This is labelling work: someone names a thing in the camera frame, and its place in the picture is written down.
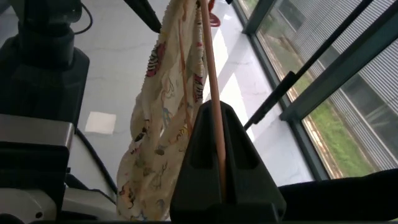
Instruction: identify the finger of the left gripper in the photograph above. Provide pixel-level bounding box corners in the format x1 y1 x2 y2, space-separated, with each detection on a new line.
123 0 162 34

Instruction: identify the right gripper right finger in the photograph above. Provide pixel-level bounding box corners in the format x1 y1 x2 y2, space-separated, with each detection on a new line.
221 101 287 222

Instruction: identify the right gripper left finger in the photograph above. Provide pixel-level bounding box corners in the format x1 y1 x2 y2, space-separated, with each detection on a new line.
170 100 224 222

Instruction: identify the cream printed garment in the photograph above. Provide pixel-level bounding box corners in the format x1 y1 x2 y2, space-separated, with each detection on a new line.
116 0 208 222

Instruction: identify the pink clothes hanger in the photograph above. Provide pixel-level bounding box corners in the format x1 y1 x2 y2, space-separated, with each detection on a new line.
178 0 228 195

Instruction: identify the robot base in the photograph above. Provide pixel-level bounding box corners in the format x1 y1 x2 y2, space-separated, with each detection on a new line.
0 37 119 224

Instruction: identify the black clothes rack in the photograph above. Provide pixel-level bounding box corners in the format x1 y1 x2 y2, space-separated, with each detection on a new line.
244 0 374 131

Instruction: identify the red wooden disc stand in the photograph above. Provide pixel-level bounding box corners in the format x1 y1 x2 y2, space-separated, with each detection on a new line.
207 0 221 28

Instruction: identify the window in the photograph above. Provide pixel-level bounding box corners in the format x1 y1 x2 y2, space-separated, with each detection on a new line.
231 0 398 181

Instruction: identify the black cable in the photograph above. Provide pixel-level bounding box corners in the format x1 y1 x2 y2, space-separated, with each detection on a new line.
73 2 94 35

